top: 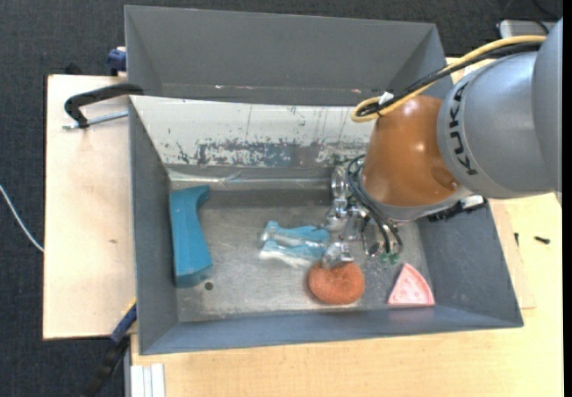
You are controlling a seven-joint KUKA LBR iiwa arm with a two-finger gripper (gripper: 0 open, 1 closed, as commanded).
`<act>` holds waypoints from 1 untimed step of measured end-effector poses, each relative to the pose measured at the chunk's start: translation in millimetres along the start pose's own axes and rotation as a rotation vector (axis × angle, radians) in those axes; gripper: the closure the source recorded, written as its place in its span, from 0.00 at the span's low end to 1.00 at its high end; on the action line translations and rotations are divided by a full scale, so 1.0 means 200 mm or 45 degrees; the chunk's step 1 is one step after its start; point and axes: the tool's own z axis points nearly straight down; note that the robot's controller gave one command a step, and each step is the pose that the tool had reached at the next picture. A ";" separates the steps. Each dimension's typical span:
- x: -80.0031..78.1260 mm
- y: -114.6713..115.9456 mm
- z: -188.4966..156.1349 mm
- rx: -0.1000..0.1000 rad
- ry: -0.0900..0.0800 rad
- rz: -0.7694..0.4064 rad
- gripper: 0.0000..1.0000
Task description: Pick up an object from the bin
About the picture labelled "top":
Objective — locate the grey metal bin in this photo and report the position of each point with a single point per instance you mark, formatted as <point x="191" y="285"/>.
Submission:
<point x="268" y="51"/>

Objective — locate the orange-brown round scouring pad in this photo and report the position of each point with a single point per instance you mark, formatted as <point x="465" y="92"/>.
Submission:
<point x="336" y="284"/>

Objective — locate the small black screw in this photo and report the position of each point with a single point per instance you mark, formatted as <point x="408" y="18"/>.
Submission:
<point x="543" y="240"/>

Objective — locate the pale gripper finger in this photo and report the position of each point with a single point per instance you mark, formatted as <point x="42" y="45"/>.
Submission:
<point x="290" y="255"/>
<point x="297" y="234"/>

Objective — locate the pink wedge toy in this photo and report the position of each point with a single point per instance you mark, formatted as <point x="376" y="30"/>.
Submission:
<point x="411" y="290"/>

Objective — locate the blue angled block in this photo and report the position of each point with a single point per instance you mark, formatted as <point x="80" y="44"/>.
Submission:
<point x="190" y="243"/>

